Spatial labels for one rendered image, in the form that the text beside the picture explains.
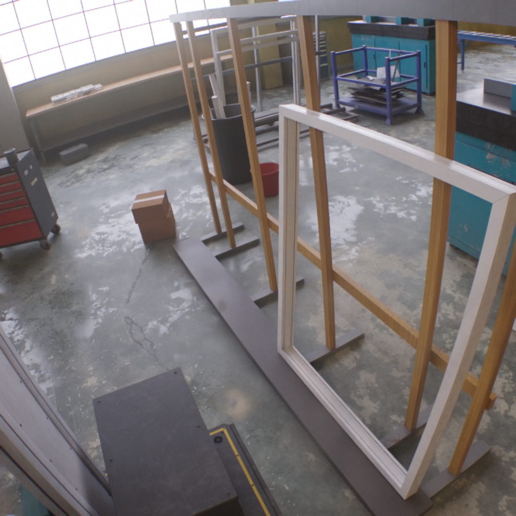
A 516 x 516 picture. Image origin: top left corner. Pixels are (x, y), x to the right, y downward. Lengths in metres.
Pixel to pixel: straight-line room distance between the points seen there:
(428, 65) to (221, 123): 4.31
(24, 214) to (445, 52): 3.96
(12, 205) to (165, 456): 3.49
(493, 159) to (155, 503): 2.63
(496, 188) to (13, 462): 1.34
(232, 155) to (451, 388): 3.66
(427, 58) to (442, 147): 6.45
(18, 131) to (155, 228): 4.51
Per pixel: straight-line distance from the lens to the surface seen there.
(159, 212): 3.93
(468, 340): 1.37
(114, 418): 1.53
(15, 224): 4.55
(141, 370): 2.84
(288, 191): 2.05
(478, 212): 3.20
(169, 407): 1.48
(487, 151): 3.01
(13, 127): 7.98
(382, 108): 6.50
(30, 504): 1.65
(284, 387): 2.45
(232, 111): 5.01
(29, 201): 4.39
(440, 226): 1.45
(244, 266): 3.44
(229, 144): 4.59
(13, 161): 4.37
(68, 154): 7.16
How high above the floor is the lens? 1.97
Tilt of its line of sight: 32 degrees down
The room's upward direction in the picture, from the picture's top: 10 degrees counter-clockwise
